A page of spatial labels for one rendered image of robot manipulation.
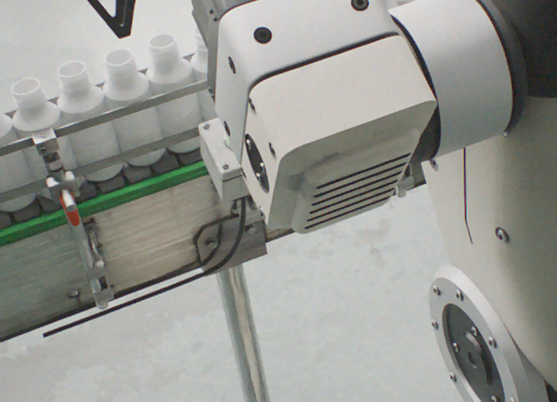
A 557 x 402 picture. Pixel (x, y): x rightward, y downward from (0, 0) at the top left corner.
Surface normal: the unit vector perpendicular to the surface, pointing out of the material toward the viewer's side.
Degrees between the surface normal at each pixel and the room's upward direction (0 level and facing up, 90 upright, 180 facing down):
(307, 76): 30
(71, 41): 0
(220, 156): 20
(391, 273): 0
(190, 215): 90
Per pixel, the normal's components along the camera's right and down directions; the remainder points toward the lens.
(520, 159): -0.59, 0.58
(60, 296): 0.37, 0.57
